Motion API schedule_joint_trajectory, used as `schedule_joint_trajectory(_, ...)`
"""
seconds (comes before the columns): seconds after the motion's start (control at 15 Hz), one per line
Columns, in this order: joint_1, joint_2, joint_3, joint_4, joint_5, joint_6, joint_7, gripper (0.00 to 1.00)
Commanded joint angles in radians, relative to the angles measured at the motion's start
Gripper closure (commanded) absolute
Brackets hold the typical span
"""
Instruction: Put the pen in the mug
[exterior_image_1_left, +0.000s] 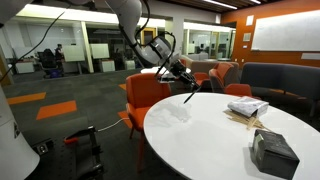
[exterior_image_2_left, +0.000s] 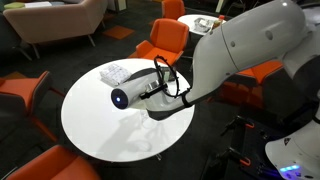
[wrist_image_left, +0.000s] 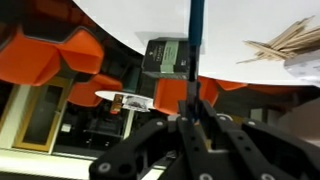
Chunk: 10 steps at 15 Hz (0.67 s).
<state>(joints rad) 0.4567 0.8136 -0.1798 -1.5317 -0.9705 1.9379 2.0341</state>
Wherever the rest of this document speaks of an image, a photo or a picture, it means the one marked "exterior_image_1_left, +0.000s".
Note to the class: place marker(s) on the ceiling light strip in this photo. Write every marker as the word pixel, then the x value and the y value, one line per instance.
pixel 218 4

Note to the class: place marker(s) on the black power outlet box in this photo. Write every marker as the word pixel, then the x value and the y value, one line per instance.
pixel 43 147

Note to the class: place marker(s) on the orange upholstered chair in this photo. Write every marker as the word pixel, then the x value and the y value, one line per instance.
pixel 201 79
pixel 238 90
pixel 146 93
pixel 223 71

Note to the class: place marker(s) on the dark grey sofa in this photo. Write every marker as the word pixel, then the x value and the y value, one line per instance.
pixel 283 78

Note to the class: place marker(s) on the beige lounge couch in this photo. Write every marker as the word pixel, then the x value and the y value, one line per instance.
pixel 203 66

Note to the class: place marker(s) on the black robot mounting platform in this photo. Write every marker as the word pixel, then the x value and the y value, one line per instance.
pixel 60 163

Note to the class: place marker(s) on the blue pen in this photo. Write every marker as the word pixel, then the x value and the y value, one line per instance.
pixel 191 96

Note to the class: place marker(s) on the black office chair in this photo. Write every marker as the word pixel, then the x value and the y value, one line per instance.
pixel 48 61

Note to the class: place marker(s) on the small framed wall notice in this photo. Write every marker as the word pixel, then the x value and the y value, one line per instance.
pixel 246 37

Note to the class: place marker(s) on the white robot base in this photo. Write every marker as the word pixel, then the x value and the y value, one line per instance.
pixel 13 150

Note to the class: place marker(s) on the white partition panel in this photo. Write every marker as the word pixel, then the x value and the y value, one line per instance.
pixel 99 51
pixel 73 53

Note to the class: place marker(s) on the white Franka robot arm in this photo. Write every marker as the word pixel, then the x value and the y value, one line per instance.
pixel 128 16

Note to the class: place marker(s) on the black cardboard box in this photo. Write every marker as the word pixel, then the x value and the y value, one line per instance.
pixel 273 153

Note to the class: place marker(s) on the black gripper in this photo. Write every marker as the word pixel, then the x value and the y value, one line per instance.
pixel 179 70

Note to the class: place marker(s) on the clear glass mug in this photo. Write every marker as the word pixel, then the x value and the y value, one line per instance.
pixel 185 111

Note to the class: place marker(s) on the white low cabinet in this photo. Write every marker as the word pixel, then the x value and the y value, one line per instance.
pixel 25 67
pixel 107 66

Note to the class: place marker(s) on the large wall whiteboard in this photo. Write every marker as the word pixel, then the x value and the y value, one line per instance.
pixel 286 31

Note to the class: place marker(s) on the standing person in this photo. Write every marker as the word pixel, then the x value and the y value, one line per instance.
pixel 59 54

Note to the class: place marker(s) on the white wall paper sheet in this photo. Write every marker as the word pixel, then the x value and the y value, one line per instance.
pixel 249 20

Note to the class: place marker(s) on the white wall label strip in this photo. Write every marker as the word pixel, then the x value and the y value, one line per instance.
pixel 310 56

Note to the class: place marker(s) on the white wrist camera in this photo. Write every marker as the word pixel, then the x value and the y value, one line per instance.
pixel 165 79

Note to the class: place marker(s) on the wooden stick bundle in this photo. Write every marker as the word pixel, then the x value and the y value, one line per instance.
pixel 248 122

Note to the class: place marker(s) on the small round white table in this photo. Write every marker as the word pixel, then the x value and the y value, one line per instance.
pixel 150 70

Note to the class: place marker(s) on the wooden framed door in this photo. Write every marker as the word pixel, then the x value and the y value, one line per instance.
pixel 146 35

